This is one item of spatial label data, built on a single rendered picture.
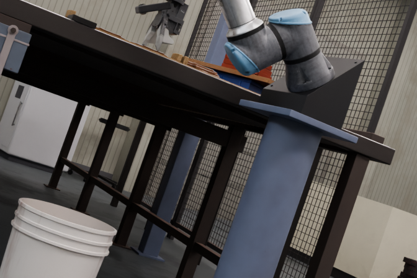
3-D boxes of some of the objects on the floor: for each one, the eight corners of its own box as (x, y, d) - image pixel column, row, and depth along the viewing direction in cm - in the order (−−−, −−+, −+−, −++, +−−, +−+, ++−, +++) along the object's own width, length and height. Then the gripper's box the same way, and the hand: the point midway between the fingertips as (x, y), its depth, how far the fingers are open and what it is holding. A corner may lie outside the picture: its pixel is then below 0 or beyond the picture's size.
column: (288, 427, 227) (384, 146, 231) (181, 412, 208) (288, 105, 211) (221, 373, 260) (306, 128, 263) (123, 356, 240) (217, 91, 244)
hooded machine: (47, 167, 833) (90, 49, 839) (66, 177, 784) (110, 52, 790) (-13, 148, 799) (31, 26, 805) (2, 158, 749) (49, 28, 755)
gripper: (198, 3, 259) (177, 58, 258) (176, 5, 277) (156, 57, 276) (176, -8, 256) (154, 48, 255) (155, -5, 274) (134, 47, 272)
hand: (147, 49), depth 264 cm, fingers open, 14 cm apart
